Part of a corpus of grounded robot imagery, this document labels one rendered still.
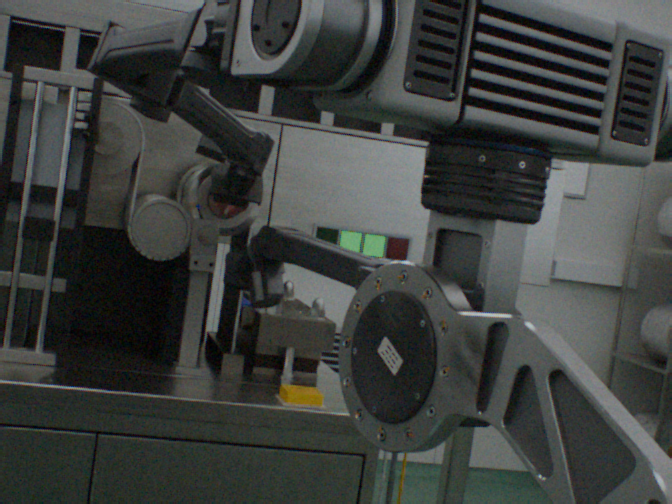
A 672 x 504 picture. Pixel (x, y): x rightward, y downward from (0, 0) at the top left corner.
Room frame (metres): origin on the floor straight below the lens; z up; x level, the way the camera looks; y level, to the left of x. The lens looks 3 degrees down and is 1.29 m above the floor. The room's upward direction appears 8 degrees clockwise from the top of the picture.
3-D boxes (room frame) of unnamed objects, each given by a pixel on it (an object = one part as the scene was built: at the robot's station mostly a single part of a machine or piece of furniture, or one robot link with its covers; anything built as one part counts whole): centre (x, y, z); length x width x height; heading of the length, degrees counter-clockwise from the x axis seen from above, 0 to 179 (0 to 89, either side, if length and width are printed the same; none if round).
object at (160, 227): (2.20, 0.38, 1.17); 0.26 x 0.12 x 0.12; 14
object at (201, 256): (2.06, 0.26, 1.05); 0.06 x 0.05 x 0.31; 14
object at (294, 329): (2.31, 0.10, 1.00); 0.40 x 0.16 x 0.06; 14
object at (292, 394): (1.92, 0.02, 0.91); 0.07 x 0.07 x 0.02; 14
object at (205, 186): (2.23, 0.27, 1.25); 0.26 x 0.12 x 0.12; 14
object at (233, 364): (2.25, 0.21, 0.92); 0.28 x 0.04 x 0.04; 14
